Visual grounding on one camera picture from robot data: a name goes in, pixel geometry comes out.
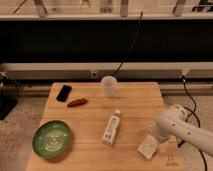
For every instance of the brown sausage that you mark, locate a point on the brown sausage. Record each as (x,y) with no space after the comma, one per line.
(77,102)

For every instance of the green plate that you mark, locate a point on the green plate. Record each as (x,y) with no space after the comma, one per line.
(52,139)

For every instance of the black smartphone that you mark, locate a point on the black smartphone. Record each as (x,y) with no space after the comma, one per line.
(63,94)

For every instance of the white wall socket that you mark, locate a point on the white wall socket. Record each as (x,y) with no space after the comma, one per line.
(93,74)

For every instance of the white sponge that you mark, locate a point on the white sponge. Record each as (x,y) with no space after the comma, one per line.
(148,147)

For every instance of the white plastic bottle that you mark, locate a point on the white plastic bottle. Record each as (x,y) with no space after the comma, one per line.
(109,134)

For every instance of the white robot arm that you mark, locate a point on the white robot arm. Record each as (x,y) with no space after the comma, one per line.
(172,121)

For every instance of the black object at left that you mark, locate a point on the black object at left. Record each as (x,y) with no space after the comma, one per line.
(7,103)

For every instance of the translucent plastic cup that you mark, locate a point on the translucent plastic cup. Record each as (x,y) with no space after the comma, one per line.
(109,84)

